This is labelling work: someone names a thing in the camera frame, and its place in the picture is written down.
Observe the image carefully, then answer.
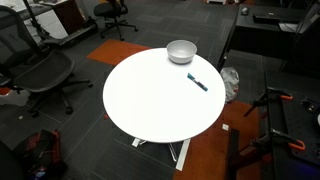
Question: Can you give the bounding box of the teal marker pen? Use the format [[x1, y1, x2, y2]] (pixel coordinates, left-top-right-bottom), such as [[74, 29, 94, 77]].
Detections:
[[186, 72, 209, 92]]

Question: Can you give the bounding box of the grey bowl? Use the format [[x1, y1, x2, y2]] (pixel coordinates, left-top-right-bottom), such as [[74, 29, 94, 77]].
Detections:
[[166, 39, 198, 65]]

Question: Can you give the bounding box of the white table base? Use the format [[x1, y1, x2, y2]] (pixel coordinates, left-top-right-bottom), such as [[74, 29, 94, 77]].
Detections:
[[131, 137, 192, 172]]

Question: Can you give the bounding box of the white plastic bag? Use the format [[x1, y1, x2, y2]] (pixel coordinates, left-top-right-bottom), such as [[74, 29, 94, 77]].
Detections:
[[219, 66, 241, 104]]

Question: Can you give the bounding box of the black padded office chair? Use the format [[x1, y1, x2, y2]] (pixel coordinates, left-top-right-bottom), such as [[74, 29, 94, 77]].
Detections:
[[93, 0, 140, 42]]

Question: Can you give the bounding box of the black electric scooter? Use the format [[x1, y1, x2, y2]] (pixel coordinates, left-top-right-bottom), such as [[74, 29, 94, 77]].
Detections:
[[22, 0, 100, 48]]

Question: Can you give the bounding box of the black desk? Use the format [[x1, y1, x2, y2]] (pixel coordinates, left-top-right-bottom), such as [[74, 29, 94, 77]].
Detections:
[[217, 3, 320, 74]]

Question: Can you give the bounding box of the brown wooden cabinet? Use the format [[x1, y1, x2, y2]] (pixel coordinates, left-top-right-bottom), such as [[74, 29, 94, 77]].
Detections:
[[39, 0, 85, 35]]

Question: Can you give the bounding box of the black mesh office chair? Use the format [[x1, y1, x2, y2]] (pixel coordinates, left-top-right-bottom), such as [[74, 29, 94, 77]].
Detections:
[[0, 4, 94, 118]]

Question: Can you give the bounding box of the black keyboard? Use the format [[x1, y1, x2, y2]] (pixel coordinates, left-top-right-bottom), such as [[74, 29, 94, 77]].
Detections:
[[252, 12, 281, 25]]

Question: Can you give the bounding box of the white cabinet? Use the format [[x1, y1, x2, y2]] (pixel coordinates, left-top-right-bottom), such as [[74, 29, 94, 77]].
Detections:
[[16, 8, 70, 41]]

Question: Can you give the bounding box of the red black backpack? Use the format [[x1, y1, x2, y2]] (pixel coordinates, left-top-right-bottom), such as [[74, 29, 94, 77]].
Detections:
[[14, 128, 68, 180]]

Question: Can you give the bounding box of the black perforated mounting board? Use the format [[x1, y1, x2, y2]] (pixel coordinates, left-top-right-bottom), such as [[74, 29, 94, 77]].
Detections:
[[264, 71, 320, 180]]

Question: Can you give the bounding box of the white plastic floor object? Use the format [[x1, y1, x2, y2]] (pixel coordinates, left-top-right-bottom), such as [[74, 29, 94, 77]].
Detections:
[[0, 87, 32, 108]]

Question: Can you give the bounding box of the black support post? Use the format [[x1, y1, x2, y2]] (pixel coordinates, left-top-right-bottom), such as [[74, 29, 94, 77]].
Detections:
[[225, 128, 242, 180]]

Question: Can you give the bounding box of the orange handled black clamp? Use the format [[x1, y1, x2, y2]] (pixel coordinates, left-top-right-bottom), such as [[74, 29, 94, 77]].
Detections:
[[249, 128, 307, 155], [242, 86, 294, 118]]

